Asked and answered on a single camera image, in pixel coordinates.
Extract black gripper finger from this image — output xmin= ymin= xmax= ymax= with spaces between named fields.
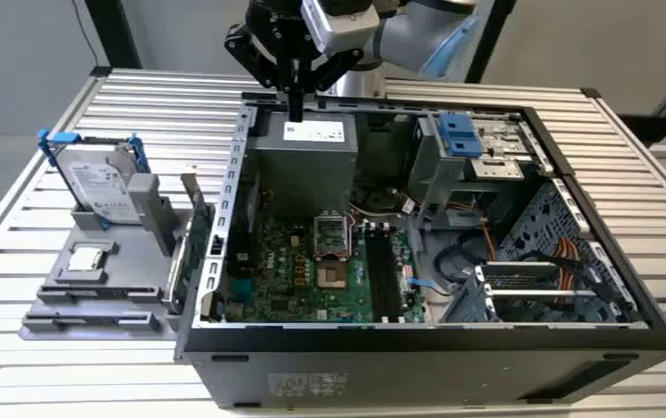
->
xmin=294 ymin=48 xmax=366 ymax=123
xmin=222 ymin=24 xmax=297 ymax=123

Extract RAM stick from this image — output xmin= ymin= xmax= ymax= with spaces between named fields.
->
xmin=25 ymin=316 xmax=158 ymax=327
xmin=41 ymin=285 xmax=158 ymax=295

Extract black RAM slot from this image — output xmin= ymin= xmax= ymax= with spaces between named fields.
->
xmin=362 ymin=221 xmax=384 ymax=324
xmin=368 ymin=221 xmax=392 ymax=324
xmin=376 ymin=221 xmax=400 ymax=324

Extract grey power supply unit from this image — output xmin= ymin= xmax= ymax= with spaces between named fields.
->
xmin=247 ymin=111 xmax=361 ymax=219

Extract blue drive bay latch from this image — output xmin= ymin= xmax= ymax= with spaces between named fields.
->
xmin=437 ymin=111 xmax=481 ymax=157

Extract metal optical drive bay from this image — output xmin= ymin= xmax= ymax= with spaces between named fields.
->
xmin=408 ymin=111 xmax=544 ymax=227

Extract metal socket cover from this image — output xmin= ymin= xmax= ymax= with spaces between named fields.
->
xmin=313 ymin=208 xmax=350 ymax=259

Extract hard disk in blue carrier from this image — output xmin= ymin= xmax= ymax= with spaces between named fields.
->
xmin=35 ymin=128 xmax=151 ymax=227

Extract green graphics card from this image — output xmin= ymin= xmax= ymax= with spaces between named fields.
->
xmin=161 ymin=163 xmax=218 ymax=314

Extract CPU socket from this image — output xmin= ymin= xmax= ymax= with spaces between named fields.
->
xmin=314 ymin=259 xmax=350 ymax=291

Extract grey parts rack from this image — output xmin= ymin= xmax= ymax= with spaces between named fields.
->
xmin=15 ymin=172 xmax=218 ymax=343

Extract green Dell motherboard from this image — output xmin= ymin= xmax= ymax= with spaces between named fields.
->
xmin=215 ymin=212 xmax=430 ymax=326

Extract silver CPU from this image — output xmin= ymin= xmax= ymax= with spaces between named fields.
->
xmin=69 ymin=246 xmax=106 ymax=271

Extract metal disk bay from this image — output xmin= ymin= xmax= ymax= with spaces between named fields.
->
xmin=442 ymin=260 xmax=630 ymax=323

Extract black open PC case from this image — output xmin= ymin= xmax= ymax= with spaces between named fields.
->
xmin=173 ymin=89 xmax=666 ymax=410

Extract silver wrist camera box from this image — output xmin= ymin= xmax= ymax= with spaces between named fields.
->
xmin=301 ymin=0 xmax=382 ymax=54

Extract black frame post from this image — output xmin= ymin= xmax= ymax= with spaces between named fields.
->
xmin=86 ymin=0 xmax=143 ymax=71
xmin=464 ymin=0 xmax=518 ymax=84

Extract wire locking lever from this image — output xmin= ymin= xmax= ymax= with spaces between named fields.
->
xmin=346 ymin=215 xmax=360 ymax=259

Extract orange power wire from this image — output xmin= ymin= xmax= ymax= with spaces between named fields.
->
xmin=480 ymin=217 xmax=498 ymax=265

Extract thick black cable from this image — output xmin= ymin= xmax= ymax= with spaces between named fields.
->
xmin=434 ymin=241 xmax=485 ymax=284

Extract orange yellow ribbon wires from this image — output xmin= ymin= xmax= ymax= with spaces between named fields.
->
xmin=550 ymin=237 xmax=584 ymax=293

